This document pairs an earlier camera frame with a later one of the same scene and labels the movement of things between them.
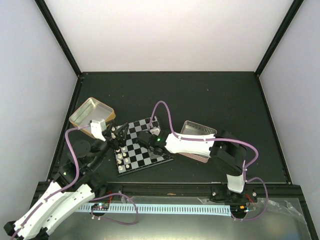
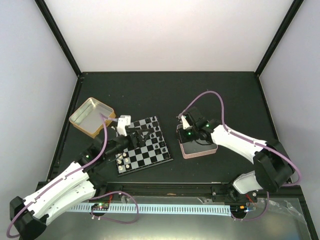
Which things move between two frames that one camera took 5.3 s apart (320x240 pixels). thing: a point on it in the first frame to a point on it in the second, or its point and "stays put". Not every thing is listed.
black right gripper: x=150 y=149 to x=182 y=138
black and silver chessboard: x=132 y=157 stays put
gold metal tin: x=91 y=109 stays put
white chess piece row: x=113 y=135 stays put
